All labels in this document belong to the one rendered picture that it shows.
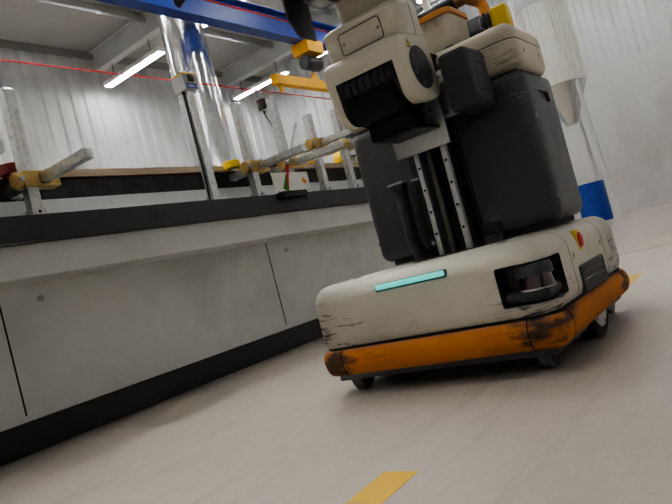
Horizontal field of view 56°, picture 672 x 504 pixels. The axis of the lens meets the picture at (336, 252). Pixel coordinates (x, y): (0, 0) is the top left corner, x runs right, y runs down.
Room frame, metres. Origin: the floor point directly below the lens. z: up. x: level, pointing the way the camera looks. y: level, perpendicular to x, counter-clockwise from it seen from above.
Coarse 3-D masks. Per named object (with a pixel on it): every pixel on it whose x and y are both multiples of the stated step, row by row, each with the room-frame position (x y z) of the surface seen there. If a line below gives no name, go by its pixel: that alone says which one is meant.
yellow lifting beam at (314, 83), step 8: (312, 72) 7.93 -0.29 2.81; (272, 80) 7.28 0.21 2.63; (280, 80) 7.29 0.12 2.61; (288, 80) 7.42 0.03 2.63; (296, 80) 7.55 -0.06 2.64; (304, 80) 7.68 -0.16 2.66; (312, 80) 7.82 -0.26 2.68; (320, 80) 7.96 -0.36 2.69; (280, 88) 7.32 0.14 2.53; (296, 88) 7.65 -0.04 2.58; (304, 88) 7.74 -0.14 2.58; (312, 88) 7.83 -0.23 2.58; (320, 88) 7.92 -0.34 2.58
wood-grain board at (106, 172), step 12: (108, 168) 2.35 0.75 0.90; (120, 168) 2.39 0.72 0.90; (132, 168) 2.43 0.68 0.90; (144, 168) 2.48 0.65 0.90; (156, 168) 2.53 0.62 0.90; (168, 168) 2.58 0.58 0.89; (180, 168) 2.63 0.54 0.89; (192, 168) 2.68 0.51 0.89; (216, 168) 2.80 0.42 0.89; (312, 168) 3.37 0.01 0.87; (336, 168) 3.58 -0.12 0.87; (0, 180) 2.03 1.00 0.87
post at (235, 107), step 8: (232, 104) 2.69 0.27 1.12; (240, 104) 2.71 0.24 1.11; (232, 112) 2.69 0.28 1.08; (240, 112) 2.70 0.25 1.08; (240, 120) 2.69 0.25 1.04; (240, 128) 2.68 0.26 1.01; (240, 136) 2.69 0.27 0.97; (248, 136) 2.71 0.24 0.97; (240, 144) 2.70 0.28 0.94; (248, 144) 2.69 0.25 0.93; (248, 152) 2.68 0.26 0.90; (248, 160) 2.68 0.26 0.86; (248, 176) 2.70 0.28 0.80; (256, 176) 2.69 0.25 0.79; (256, 184) 2.68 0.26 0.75
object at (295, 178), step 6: (276, 174) 2.79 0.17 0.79; (282, 174) 2.82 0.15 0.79; (294, 174) 2.89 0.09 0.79; (300, 174) 2.93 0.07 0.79; (306, 174) 2.97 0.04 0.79; (276, 180) 2.78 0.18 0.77; (282, 180) 2.82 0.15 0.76; (294, 180) 2.88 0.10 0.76; (300, 180) 2.92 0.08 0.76; (306, 180) 2.96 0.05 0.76; (276, 186) 2.77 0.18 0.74; (282, 186) 2.81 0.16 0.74; (294, 186) 2.88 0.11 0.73; (300, 186) 2.91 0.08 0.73; (306, 186) 2.95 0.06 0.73; (276, 192) 2.77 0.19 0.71
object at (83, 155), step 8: (80, 152) 1.76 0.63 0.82; (88, 152) 1.77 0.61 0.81; (64, 160) 1.81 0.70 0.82; (72, 160) 1.79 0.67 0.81; (80, 160) 1.77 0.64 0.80; (88, 160) 1.79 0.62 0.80; (48, 168) 1.87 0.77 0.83; (56, 168) 1.84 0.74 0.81; (64, 168) 1.82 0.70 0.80; (72, 168) 1.83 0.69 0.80; (40, 176) 1.90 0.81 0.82; (48, 176) 1.87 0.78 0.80; (56, 176) 1.87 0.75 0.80; (16, 192) 1.98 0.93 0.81
